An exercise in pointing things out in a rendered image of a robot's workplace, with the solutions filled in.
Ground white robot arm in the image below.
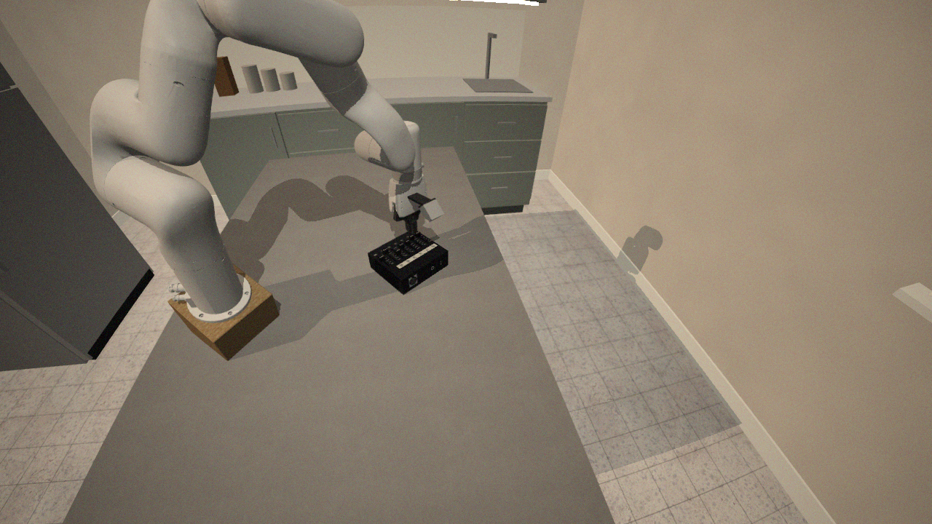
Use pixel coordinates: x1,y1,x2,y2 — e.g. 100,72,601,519
90,0,424,323

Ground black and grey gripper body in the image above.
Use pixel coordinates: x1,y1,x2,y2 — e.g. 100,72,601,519
389,174,427,218

